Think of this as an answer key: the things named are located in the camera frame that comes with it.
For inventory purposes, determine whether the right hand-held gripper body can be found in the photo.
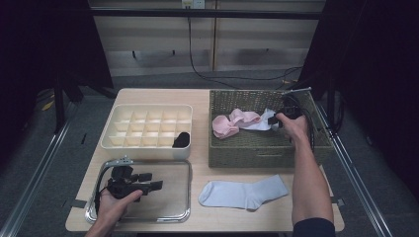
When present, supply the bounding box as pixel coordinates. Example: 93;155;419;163
279;87;312;121

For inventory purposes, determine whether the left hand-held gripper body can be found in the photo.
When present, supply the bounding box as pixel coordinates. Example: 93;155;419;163
105;157;150;200

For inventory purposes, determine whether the white sock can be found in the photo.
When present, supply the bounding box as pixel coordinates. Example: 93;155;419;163
243;108;278;132
198;174;291;212

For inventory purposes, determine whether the cream divided storage box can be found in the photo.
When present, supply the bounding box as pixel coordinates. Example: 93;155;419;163
100;104;194;161

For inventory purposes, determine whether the clear box lid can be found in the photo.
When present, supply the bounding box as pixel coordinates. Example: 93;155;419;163
84;159;193;224

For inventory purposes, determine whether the black sock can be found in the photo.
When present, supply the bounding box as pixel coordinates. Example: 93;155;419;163
172;131;192;149

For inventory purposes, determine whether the green woven basket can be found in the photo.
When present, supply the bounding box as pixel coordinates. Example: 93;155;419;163
208;89;334;169

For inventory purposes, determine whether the person's right hand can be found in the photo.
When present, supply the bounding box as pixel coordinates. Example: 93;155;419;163
275;112;310;146

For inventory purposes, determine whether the person's left hand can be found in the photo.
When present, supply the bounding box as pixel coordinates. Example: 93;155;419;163
94;189;144;228

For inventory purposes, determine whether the black curtain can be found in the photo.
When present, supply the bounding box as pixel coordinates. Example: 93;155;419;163
0;0;115;166
297;0;419;198

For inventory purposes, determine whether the person's dark sleeve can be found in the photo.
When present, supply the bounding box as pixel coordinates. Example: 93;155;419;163
292;216;338;237

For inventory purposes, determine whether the black crossbar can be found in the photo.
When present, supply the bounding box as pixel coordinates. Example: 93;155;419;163
88;8;325;20

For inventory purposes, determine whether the right hand-held gripper cable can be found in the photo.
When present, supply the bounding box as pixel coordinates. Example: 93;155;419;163
289;94;316;153

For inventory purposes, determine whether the black stand post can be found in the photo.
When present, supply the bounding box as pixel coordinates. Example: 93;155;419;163
53;73;67;133
325;75;338;132

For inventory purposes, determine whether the metal floor rail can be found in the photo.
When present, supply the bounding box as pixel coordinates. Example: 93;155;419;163
0;102;79;237
315;102;395;237

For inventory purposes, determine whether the black wall cable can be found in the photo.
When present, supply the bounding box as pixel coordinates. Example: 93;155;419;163
187;16;304;91

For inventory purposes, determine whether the white wall socket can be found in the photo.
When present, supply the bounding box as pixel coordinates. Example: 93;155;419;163
181;0;206;10

